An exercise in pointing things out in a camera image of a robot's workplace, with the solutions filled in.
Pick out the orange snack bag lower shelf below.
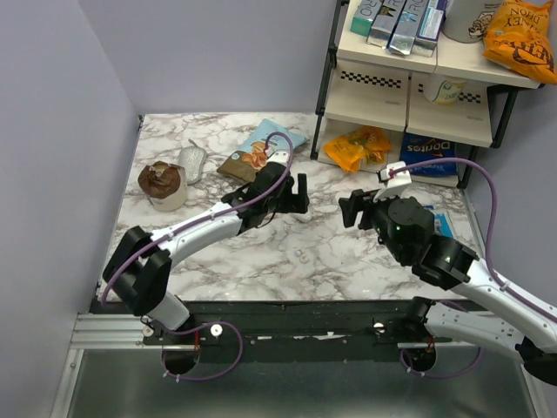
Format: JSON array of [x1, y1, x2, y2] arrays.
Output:
[[323, 126, 392, 172]]

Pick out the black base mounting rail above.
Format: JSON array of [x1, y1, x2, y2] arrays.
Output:
[[144, 298, 432, 363]]

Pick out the silver toothpaste box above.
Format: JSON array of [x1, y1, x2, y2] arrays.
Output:
[[388, 0, 428, 56], [367, 0, 405, 49]]

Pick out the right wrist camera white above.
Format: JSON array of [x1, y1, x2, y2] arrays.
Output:
[[373, 161, 412, 202]]

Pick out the brown paper wrapped cup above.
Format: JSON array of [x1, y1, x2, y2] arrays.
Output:
[[138, 161, 187, 212]]

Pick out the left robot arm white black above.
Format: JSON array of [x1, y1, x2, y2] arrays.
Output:
[[101, 162, 309, 344]]

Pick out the white earbud charging case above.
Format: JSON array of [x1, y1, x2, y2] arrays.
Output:
[[293, 212, 312, 223]]

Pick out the blue Doritos bag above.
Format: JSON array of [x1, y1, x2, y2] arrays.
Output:
[[399, 132, 458, 178]]

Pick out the white yellow cup on shelf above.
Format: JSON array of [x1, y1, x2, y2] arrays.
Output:
[[422, 74, 467, 105]]

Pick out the black frame cream shelf unit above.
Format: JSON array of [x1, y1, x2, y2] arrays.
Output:
[[310, 1, 540, 163]]

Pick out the blue cassava chips bag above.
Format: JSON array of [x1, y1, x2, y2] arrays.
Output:
[[217, 119, 308, 183]]

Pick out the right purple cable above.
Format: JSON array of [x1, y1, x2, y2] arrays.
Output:
[[391, 157, 557, 380]]

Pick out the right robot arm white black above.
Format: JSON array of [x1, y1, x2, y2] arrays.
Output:
[[339, 190, 556, 385]]

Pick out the orange honey dijon chips bag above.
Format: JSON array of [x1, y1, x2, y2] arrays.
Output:
[[483, 1, 556, 84]]

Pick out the white popcorn tub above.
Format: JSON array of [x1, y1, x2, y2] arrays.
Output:
[[441, 0, 502, 44]]

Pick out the blue white toothpaste box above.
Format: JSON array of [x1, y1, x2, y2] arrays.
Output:
[[412, 0, 448, 57]]

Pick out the blue white card packet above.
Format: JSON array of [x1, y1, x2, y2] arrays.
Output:
[[425, 206, 455, 238]]

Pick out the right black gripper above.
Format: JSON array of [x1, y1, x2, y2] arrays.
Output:
[[338, 184, 407, 262]]

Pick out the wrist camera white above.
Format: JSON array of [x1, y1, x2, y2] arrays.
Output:
[[373, 161, 412, 202], [267, 151, 290, 166]]

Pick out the silver toothpaste box left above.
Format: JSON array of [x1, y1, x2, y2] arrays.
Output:
[[367, 0, 405, 49]]

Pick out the silver toothpaste box middle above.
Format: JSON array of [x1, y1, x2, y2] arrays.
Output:
[[388, 0, 428, 56]]

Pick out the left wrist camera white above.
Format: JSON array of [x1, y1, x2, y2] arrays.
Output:
[[267, 151, 290, 166]]

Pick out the teal toothpaste box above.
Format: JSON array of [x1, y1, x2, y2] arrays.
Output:
[[350, 0, 383, 37]]

